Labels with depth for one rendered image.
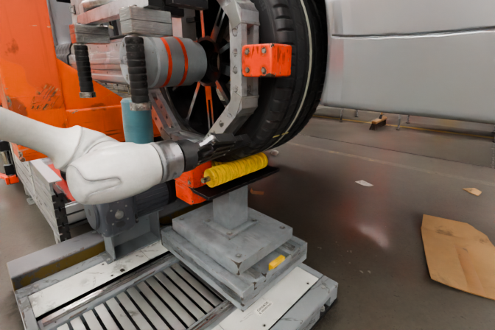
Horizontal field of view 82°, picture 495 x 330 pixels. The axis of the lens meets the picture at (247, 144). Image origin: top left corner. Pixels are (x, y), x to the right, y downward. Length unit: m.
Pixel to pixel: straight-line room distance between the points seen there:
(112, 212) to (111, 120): 0.38
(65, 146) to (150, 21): 0.31
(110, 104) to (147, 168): 0.74
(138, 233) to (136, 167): 0.89
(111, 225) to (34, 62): 0.61
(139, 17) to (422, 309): 1.27
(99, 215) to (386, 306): 1.08
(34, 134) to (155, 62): 0.32
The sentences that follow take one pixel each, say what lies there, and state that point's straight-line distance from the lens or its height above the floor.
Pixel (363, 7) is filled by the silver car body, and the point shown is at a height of 0.96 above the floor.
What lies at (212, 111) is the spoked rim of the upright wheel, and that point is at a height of 0.69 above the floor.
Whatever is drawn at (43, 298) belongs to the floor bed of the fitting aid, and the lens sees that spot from 1.29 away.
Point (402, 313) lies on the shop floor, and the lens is 1.28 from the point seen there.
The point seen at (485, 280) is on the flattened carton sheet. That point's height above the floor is 0.01.
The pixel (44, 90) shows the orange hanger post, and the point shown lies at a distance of 1.21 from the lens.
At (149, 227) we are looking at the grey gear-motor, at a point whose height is 0.11.
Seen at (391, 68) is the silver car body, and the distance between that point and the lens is 0.66.
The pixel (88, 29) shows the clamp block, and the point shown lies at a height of 0.94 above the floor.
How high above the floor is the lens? 0.84
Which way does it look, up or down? 16 degrees down
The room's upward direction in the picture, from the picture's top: straight up
